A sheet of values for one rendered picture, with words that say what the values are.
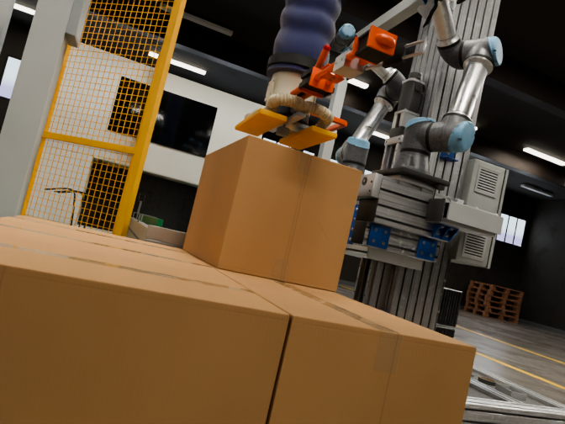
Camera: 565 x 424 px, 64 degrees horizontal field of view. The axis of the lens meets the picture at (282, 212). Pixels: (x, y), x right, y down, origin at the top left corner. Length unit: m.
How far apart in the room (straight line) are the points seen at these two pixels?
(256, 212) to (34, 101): 1.65
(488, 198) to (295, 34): 1.16
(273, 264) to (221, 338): 0.67
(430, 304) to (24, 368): 1.74
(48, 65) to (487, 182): 2.25
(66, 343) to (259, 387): 0.29
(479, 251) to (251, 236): 1.22
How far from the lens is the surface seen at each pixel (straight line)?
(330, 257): 1.44
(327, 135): 1.58
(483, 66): 2.04
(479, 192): 2.23
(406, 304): 2.08
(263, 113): 1.51
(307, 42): 1.70
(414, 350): 0.89
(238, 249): 1.32
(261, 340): 0.74
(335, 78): 1.40
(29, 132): 2.68
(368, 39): 1.16
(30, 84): 2.72
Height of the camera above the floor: 0.65
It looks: 4 degrees up
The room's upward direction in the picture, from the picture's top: 13 degrees clockwise
